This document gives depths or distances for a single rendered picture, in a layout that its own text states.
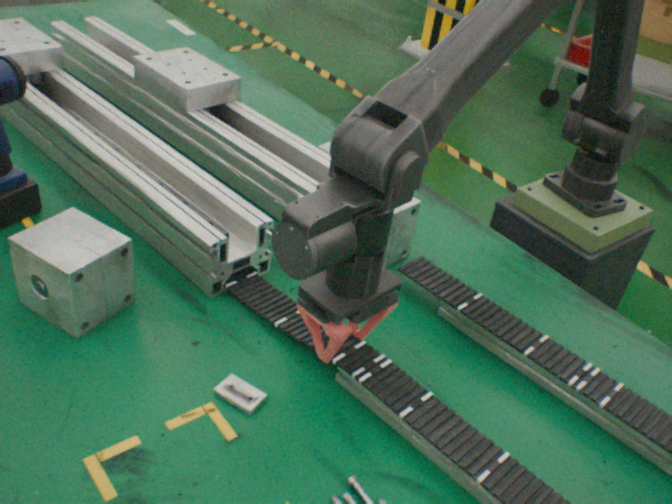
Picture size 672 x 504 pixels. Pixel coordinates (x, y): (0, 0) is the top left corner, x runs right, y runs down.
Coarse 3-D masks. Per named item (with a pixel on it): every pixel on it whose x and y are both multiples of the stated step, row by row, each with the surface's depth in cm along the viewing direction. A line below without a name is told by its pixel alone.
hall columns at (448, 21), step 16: (432, 0) 397; (448, 0) 388; (464, 0) 379; (480, 0) 380; (432, 16) 401; (448, 16) 391; (464, 16) 382; (432, 32) 404; (448, 32) 395; (432, 48) 408
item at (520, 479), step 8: (512, 472) 66; (520, 472) 66; (528, 472) 66; (504, 480) 65; (512, 480) 65; (520, 480) 66; (528, 480) 65; (496, 488) 64; (504, 488) 64; (512, 488) 65; (520, 488) 65; (496, 496) 64; (504, 496) 64; (512, 496) 64
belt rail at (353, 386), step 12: (336, 372) 77; (348, 384) 76; (360, 384) 74; (360, 396) 75; (372, 396) 74; (372, 408) 74; (384, 408) 74; (384, 420) 74; (396, 420) 73; (408, 432) 71; (420, 444) 70; (432, 456) 70; (444, 456) 68; (444, 468) 69; (456, 468) 69; (456, 480) 68; (468, 480) 68; (480, 492) 66
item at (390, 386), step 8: (392, 376) 74; (400, 376) 75; (408, 376) 75; (384, 384) 73; (392, 384) 74; (400, 384) 73; (376, 392) 72; (384, 392) 72; (392, 392) 72; (384, 400) 72
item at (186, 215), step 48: (48, 96) 115; (96, 96) 111; (48, 144) 108; (96, 144) 98; (144, 144) 100; (96, 192) 101; (144, 192) 90; (192, 192) 95; (192, 240) 86; (240, 240) 90
